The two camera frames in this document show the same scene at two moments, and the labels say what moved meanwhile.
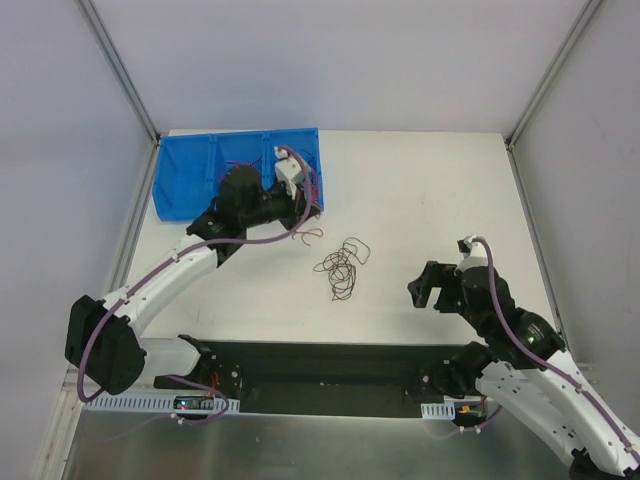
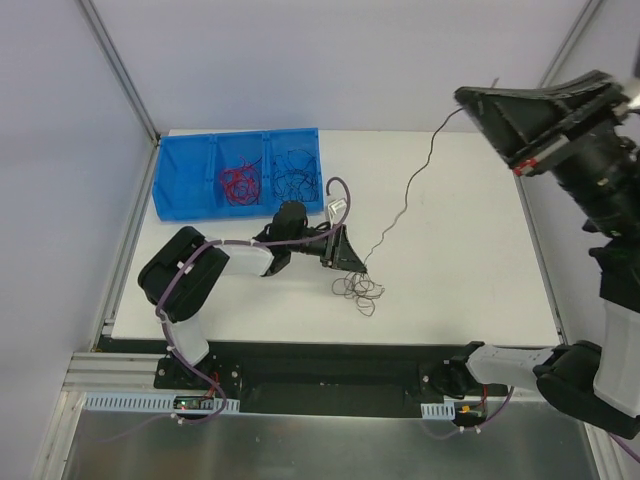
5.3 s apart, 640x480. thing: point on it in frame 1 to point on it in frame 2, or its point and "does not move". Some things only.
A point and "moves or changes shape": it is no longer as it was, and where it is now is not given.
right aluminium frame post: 588,10 does not move
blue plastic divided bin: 190,168 does not move
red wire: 315,188 moves or changes shape
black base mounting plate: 316,378 does not move
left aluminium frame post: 121,67 does not move
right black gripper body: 447,291 to 553,145
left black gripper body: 296,212 to 329,250
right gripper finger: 421,287 to 516,115
